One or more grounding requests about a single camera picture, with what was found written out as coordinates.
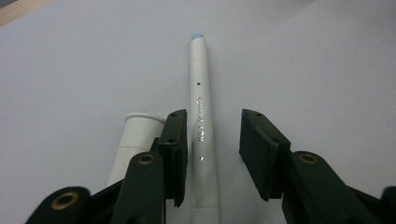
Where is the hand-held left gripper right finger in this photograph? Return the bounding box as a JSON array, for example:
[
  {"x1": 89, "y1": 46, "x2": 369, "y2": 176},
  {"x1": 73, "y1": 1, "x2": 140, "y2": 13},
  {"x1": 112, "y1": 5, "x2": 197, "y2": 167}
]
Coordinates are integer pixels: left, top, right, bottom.
[{"x1": 238, "y1": 108, "x2": 292, "y2": 202}]

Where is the white table sheet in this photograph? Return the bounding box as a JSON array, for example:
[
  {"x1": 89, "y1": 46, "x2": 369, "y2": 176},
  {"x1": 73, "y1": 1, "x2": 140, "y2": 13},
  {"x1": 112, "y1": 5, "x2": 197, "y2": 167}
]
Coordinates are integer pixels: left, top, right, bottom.
[{"x1": 0, "y1": 0, "x2": 396, "y2": 224}]

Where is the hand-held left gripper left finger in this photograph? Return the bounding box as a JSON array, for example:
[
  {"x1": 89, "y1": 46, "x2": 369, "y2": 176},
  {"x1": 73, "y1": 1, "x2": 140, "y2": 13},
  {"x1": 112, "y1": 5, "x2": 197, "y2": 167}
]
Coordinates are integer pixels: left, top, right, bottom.
[{"x1": 157, "y1": 108, "x2": 189, "y2": 208}]

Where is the white pen with blue tip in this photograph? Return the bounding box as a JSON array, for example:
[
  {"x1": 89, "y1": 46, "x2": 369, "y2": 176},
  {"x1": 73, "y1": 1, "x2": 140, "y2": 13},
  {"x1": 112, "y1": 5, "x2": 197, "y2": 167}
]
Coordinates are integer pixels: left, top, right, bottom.
[{"x1": 189, "y1": 32, "x2": 222, "y2": 224}]

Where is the wooden table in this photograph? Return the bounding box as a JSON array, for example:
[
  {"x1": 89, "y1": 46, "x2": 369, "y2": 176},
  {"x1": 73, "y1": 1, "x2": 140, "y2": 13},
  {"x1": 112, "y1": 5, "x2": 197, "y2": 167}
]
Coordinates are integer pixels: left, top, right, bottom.
[{"x1": 0, "y1": 0, "x2": 52, "y2": 27}]

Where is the white marker cap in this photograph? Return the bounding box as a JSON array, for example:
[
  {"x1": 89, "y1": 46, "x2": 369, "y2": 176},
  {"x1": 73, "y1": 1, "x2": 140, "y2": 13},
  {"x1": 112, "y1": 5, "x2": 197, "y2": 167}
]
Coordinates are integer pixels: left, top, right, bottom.
[{"x1": 106, "y1": 112, "x2": 167, "y2": 188}]

